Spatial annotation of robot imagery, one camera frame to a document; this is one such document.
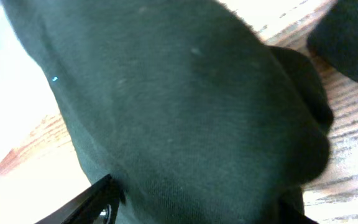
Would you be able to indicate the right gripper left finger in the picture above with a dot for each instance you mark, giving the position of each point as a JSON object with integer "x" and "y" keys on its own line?
{"x": 98, "y": 204}

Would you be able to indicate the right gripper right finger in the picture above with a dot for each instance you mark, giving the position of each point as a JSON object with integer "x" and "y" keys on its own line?
{"x": 288, "y": 215}

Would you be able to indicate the small black garment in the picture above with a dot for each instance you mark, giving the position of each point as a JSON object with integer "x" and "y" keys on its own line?
{"x": 197, "y": 120}

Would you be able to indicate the black garment with tape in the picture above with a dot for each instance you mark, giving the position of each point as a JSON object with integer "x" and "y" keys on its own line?
{"x": 335, "y": 38}

